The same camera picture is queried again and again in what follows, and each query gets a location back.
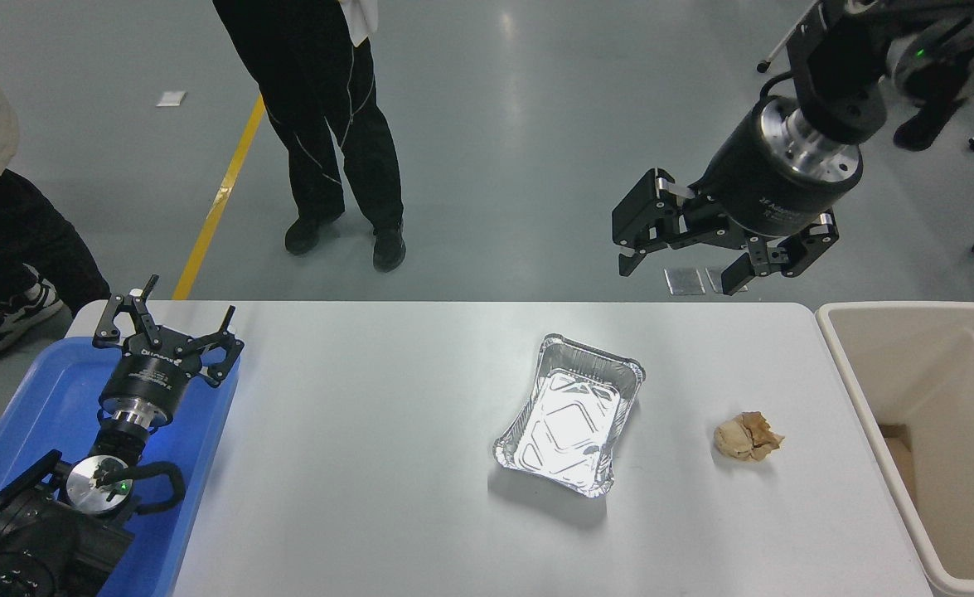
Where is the blue plastic tray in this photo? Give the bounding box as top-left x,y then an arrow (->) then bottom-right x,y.
0,336 -> 241,597

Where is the crumpled tan paper ball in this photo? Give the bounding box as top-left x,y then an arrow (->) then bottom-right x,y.
713,411 -> 785,463

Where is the silver foil tray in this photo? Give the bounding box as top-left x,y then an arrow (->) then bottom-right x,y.
492,333 -> 647,500

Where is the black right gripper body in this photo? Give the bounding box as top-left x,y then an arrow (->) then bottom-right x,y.
690,97 -> 860,250

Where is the large pale bin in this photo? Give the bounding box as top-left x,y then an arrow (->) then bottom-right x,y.
816,301 -> 974,597

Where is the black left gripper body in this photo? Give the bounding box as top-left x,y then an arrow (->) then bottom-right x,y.
99,326 -> 201,414

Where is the person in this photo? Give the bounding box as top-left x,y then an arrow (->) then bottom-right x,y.
211,0 -> 407,273
893,79 -> 964,152
0,25 -> 112,362

